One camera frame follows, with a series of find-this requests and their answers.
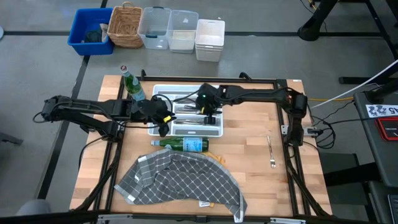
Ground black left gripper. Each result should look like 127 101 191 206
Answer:
133 95 177 138

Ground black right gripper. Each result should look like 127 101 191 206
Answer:
195 82 224 125

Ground silver fork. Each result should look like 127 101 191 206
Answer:
266 134 277 169
174 118 206 125

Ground silver table knife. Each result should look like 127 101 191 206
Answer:
175 106 201 113

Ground grey checked kitchen cloth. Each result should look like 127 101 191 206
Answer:
114 148 248 223

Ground white plastic cutlery tray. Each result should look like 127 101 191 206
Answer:
147 83 224 138

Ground green glass water bottle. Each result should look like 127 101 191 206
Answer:
119 64 147 102
150 136 210 154

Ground orange cloth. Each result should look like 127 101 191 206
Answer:
205 151 227 166

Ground white plastic bin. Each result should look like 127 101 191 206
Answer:
195 18 226 63

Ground clear plastic bin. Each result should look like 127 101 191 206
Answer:
166 9 200 54

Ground silver aluminium bar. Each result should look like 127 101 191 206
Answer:
96 213 133 224
269 217 307 224

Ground wicker basket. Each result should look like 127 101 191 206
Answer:
107 1 144 49

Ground black cloth bundle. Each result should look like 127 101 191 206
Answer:
83 29 103 44

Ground blue plastic bin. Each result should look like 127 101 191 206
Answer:
67 7 115 56

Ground black stand base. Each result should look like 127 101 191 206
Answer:
297 0 340 42

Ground grey rounded object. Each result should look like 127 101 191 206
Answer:
15 198 52 217

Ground grey metal foot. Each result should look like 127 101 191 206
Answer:
0 131 24 146

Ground dark grey desk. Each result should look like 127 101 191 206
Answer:
353 88 398 187

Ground white paper with digits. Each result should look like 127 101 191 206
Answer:
365 104 398 118

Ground red device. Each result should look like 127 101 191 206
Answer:
374 117 398 141

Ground black keyboard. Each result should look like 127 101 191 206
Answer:
387 194 398 224

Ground silver mounting bracket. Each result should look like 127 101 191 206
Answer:
280 124 320 137

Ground clear bin with blue handle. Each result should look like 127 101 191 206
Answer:
137 6 172 50

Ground black power cables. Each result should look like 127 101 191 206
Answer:
306 99 357 150

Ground yellow cable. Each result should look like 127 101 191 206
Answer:
309 96 354 102

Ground black floor rail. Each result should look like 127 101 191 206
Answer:
338 75 398 85

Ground white cable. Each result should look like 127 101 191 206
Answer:
310 58 398 109

